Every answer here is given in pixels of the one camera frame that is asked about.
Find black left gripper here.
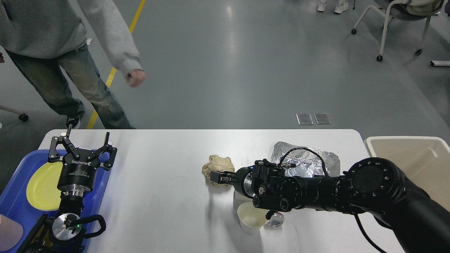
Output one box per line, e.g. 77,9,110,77
47,123,118,194

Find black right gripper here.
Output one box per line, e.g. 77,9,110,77
210,167,252,197

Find brown paper ball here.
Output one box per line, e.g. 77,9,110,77
201,154,235,187

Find yellow plate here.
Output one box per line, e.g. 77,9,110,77
26,161,63,211

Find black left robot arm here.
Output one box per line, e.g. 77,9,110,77
17,125,117,253

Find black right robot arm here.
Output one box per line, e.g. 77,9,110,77
210,154,450,253

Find white paper cup lying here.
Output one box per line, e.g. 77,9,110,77
233,191,252,209

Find white paper cup upright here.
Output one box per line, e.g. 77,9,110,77
237,202,268,234

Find crushed red can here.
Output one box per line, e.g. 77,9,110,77
265,212,285,228

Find office chair caster leg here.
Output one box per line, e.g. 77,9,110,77
0,105,29,122

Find blue plastic tray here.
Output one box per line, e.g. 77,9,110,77
0,150,110,253

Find crumpled aluminium foil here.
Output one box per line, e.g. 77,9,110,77
270,142,341,177

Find left metal floor plate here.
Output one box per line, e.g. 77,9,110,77
296,113,314,125

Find metal floor plate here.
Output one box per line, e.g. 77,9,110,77
314,113,332,125
296,113,314,125

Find right metal floor plate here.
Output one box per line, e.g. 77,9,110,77
314,113,332,125

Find person in black clothes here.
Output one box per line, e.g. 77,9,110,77
0,0,146,129

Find beige plastic bin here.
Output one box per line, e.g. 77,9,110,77
365,136,450,210

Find people's feet in background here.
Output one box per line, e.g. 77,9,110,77
316,0,349,14

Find grey office chair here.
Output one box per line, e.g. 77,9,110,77
351,0,444,62

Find white metal bar on floor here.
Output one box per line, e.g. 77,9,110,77
430,60,450,67

